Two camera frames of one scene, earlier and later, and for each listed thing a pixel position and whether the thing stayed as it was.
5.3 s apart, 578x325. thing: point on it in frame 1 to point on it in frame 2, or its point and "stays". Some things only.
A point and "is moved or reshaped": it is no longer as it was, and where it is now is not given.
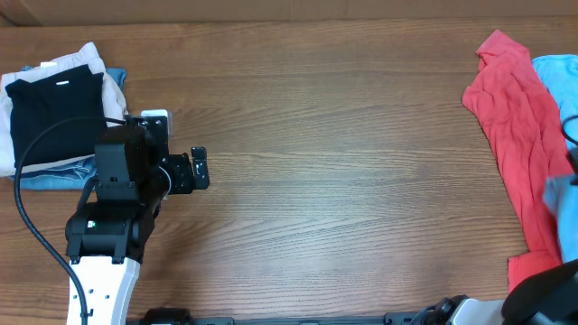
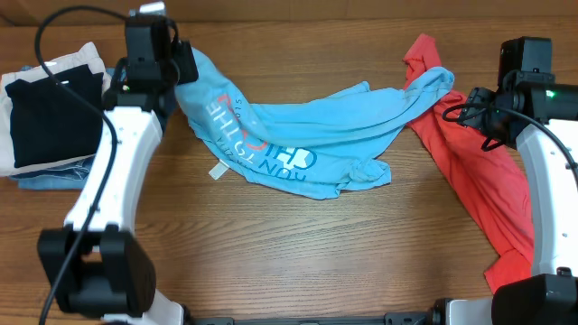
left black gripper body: [171, 177] to [186, 66]
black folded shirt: [76, 91] stays
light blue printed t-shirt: [558, 77] is moved or reshaped
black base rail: [182, 316] stays
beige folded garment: [115, 106] stays
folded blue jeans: [79, 176] stays
